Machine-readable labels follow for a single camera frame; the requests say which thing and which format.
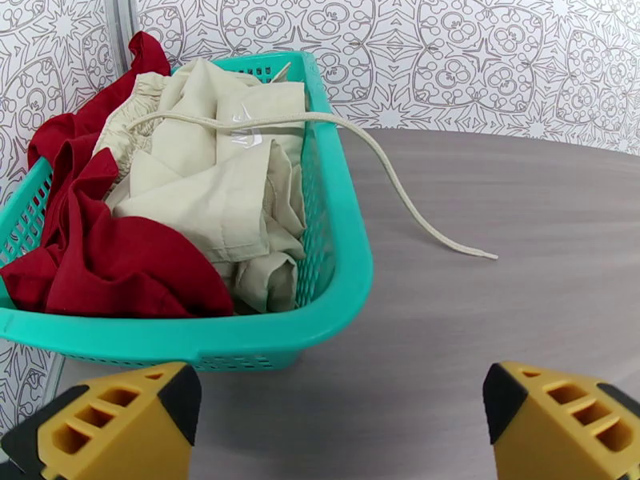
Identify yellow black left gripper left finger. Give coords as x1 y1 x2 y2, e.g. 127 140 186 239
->
0 362 202 480

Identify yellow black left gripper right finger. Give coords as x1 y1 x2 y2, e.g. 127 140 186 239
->
482 362 640 480

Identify red shirt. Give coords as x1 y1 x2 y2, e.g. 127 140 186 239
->
0 31 235 318

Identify beige drawstring shorts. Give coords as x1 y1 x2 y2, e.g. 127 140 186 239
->
93 57 499 314

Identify teal plastic laundry basket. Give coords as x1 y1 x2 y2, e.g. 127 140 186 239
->
0 50 374 372

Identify aluminium corner post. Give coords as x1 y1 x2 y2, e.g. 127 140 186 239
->
102 0 137 80

